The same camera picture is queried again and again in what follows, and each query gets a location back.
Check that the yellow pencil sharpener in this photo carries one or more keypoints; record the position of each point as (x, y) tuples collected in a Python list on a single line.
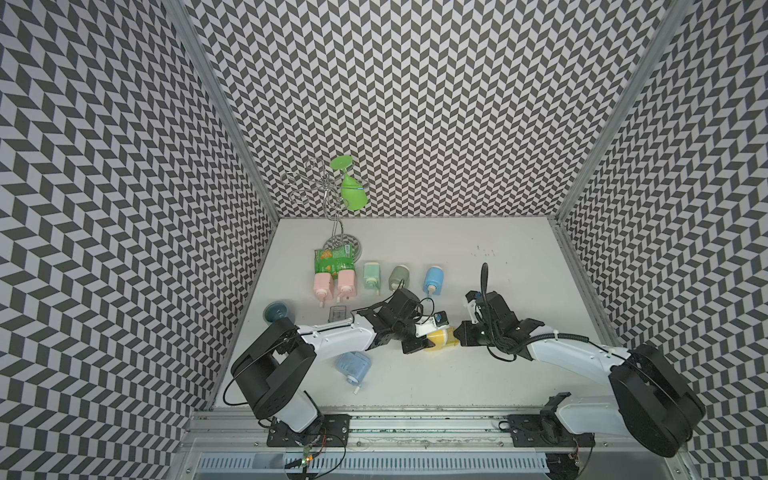
[(442, 339)]

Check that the grey transparent tray left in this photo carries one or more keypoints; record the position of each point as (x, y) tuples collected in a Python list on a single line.
[(337, 313)]

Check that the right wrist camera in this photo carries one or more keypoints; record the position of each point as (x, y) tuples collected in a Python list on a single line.
[(473, 301)]

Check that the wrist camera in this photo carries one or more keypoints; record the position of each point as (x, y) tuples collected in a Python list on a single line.
[(428, 324), (473, 301)]

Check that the light blue pencil sharpener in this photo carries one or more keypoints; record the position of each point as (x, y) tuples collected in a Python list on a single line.
[(354, 366)]

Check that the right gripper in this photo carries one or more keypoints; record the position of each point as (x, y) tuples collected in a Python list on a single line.
[(466, 338)]

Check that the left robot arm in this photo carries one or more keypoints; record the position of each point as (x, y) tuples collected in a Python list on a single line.
[(270, 371)]

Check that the mint green pencil sharpener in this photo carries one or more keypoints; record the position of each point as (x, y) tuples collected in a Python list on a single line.
[(372, 277)]

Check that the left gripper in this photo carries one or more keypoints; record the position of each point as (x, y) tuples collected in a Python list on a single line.
[(416, 344)]

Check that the green plastic cup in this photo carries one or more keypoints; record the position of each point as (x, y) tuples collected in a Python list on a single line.
[(352, 192)]

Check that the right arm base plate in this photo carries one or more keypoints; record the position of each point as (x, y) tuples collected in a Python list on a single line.
[(549, 432)]

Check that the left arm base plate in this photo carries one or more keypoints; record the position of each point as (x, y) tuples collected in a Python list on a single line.
[(332, 430)]

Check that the aluminium front rail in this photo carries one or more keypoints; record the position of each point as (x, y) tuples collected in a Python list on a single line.
[(409, 429)]

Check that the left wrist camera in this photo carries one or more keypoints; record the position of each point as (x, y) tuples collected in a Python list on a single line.
[(428, 324)]

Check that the teal ceramic cup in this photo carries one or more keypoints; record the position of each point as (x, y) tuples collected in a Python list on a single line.
[(276, 311)]

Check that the green snack packet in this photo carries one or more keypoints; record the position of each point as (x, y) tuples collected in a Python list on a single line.
[(334, 260)]

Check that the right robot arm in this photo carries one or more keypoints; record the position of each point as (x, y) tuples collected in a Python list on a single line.
[(650, 400)]

